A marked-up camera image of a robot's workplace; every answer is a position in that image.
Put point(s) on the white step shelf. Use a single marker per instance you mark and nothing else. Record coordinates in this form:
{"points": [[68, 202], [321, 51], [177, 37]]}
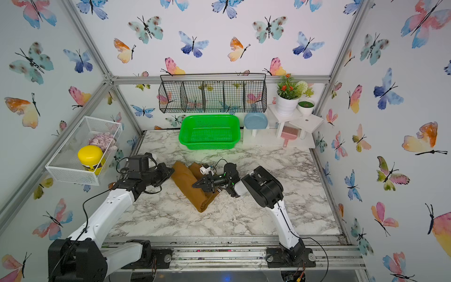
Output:
{"points": [[275, 137]]}

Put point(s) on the light blue round plate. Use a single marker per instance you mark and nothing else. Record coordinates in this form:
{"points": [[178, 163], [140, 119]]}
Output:
{"points": [[255, 121]]}

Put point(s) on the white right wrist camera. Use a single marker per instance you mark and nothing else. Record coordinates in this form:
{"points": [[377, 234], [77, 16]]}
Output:
{"points": [[205, 170]]}

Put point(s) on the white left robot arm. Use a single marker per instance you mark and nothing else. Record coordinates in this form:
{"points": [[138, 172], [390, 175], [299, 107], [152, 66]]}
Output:
{"points": [[80, 258]]}

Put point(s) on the black wire wall basket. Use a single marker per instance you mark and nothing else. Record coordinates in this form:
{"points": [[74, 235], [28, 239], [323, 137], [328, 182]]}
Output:
{"points": [[212, 93]]}

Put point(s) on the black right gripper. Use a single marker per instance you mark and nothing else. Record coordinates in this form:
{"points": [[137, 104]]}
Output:
{"points": [[209, 183]]}

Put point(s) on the white mesh wall basket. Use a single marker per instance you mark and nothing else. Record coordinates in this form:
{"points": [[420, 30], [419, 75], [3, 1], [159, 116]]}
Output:
{"points": [[64, 165]]}

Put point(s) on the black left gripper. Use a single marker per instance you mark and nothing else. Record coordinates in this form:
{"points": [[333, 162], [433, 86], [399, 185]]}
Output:
{"points": [[162, 167]]}

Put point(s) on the green plastic basket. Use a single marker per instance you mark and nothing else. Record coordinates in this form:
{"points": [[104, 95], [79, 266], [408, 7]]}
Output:
{"points": [[210, 132]]}

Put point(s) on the metal base rail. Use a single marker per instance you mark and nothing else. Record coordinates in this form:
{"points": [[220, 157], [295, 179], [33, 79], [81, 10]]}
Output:
{"points": [[247, 259]]}

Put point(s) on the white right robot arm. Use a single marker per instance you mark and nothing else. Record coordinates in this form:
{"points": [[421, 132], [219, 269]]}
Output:
{"points": [[267, 191]]}

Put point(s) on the small white pot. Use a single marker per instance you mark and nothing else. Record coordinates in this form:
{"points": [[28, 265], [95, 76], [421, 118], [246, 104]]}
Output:
{"points": [[306, 107]]}

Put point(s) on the yellow lidded jar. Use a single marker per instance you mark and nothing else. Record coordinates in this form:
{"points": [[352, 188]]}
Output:
{"points": [[91, 158]]}

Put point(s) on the pink dustpan brush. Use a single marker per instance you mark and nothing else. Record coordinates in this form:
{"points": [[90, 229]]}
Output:
{"points": [[289, 134]]}

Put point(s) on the pink shells bag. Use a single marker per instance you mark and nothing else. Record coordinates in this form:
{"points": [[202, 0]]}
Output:
{"points": [[105, 141]]}

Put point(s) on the white potted flower plant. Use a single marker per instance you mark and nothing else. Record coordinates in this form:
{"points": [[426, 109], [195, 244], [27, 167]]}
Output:
{"points": [[289, 93]]}

